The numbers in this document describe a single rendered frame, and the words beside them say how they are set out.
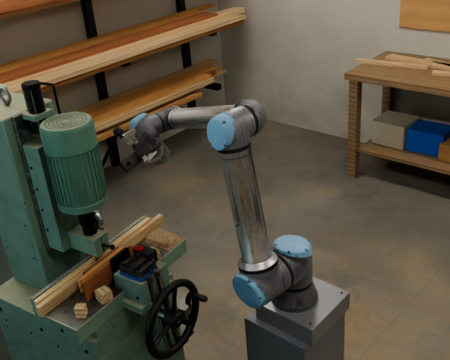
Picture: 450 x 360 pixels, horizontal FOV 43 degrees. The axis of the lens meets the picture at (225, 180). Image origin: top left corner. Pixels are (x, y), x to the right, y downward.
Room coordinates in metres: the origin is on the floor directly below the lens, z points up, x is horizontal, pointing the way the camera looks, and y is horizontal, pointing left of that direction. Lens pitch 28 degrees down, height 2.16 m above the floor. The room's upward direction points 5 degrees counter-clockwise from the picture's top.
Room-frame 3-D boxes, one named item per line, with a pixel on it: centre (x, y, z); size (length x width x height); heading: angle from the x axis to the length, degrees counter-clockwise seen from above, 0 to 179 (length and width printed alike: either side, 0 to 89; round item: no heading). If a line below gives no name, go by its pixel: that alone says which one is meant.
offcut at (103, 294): (1.60, 0.45, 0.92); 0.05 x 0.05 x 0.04; 37
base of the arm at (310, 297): (1.84, -0.24, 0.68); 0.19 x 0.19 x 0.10
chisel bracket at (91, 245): (1.78, 0.52, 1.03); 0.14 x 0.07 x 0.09; 55
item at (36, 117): (1.84, 0.61, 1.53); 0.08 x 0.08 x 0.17; 55
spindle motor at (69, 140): (1.76, 0.50, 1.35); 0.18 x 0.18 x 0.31
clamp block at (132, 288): (1.67, 0.33, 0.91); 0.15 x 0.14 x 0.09; 145
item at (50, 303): (1.80, 0.47, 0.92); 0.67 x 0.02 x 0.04; 145
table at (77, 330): (1.72, 0.40, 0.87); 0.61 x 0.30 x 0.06; 145
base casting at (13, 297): (1.83, 0.60, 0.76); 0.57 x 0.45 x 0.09; 55
